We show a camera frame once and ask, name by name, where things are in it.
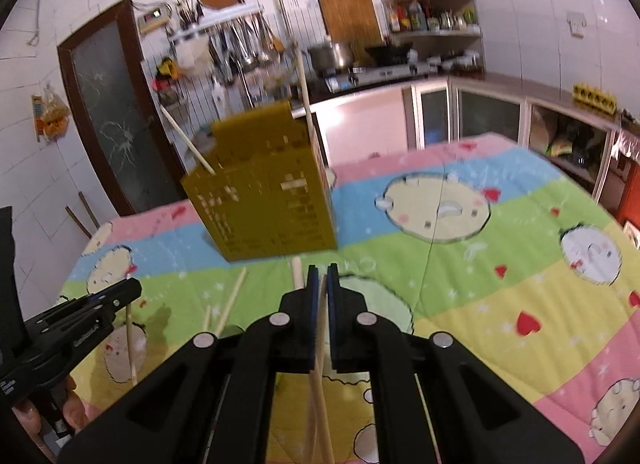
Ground long wooden chopstick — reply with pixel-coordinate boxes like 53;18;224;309
125;304;138;386

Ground kitchen counter cabinets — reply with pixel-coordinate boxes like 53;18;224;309
307;73;639;224

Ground person left hand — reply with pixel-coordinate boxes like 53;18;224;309
10;375;104;460

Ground colourful cartoon quilt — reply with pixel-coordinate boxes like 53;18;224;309
62;135;639;463

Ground yellow perforated utensil holder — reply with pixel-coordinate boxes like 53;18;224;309
181;100;337;262

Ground hanging orange plastic bag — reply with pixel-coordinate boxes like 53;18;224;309
32;84;70;143

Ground white soap bottle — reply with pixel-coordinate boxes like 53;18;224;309
212;77;229;120

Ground dark wooden glass door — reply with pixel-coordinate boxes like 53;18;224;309
58;0;186;216

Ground gas stove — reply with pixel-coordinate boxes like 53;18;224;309
324;62;439;94

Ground steel cooking pot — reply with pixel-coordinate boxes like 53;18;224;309
307;40;355;73

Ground yellow egg tray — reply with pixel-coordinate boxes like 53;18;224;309
572;83;617;116

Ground black wok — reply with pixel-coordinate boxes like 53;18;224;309
366;42;412;68

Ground rectangular wooden cutting board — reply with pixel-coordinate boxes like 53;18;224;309
318;0;383;48

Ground metal corner shelf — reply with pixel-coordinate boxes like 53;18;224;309
382;0;484;72

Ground wall utensil rack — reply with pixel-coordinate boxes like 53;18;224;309
169;2;284;78

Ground wall power socket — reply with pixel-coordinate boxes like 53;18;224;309
566;11;587;39

